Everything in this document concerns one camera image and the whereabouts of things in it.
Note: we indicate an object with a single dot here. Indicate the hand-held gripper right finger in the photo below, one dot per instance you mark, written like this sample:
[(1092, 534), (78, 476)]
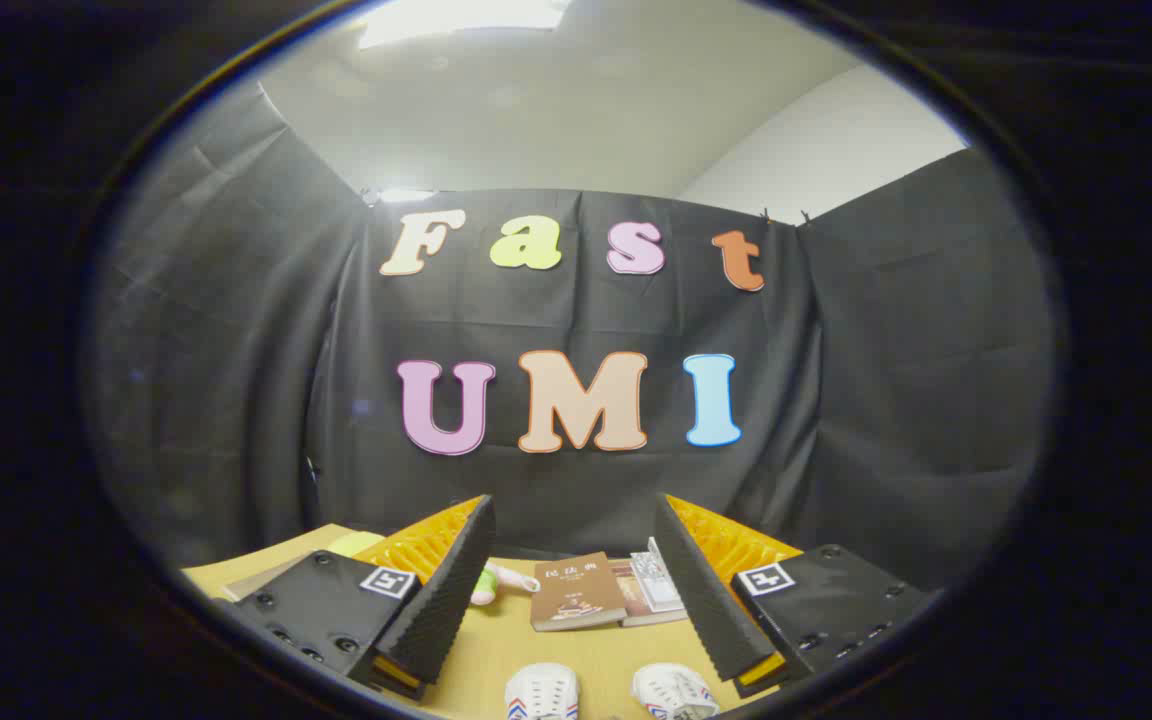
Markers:
[(701, 590)]

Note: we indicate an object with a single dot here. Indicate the brown cover book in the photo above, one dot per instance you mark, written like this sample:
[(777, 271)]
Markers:
[(576, 595)]

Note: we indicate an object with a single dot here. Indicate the white striped shoe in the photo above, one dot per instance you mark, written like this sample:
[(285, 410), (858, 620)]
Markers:
[(674, 692), (541, 692)]

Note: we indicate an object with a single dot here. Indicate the pink plush toy green shirt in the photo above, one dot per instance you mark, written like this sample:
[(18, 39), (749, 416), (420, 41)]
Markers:
[(496, 585)]

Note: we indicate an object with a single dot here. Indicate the black backdrop cloth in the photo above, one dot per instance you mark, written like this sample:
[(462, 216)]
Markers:
[(836, 400)]

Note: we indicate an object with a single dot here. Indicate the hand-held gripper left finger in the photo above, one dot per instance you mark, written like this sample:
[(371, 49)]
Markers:
[(451, 590)]

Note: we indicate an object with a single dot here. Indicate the beige storage box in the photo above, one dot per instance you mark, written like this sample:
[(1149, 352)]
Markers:
[(271, 573)]

